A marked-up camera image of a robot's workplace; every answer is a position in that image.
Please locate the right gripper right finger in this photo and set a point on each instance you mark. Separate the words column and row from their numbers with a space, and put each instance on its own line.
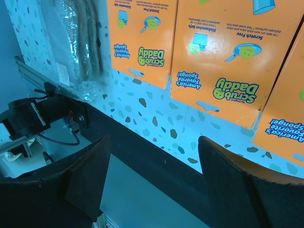
column 244, row 194

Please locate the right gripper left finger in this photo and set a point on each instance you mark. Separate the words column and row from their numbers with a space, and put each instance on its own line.
column 64, row 194

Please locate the silver scrubber pack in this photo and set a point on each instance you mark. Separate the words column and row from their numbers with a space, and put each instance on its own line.
column 72, row 28

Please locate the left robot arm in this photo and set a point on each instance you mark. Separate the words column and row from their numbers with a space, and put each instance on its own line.
column 30, row 116

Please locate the orange sponge pack rightmost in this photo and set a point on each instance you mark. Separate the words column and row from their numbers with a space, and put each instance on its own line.
column 281, row 127

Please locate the orange sponge pack under middle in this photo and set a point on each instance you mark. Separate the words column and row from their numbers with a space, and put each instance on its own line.
column 227, row 54

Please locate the orange sponge pack hidden middle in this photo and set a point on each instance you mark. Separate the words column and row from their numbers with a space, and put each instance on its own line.
column 142, row 38

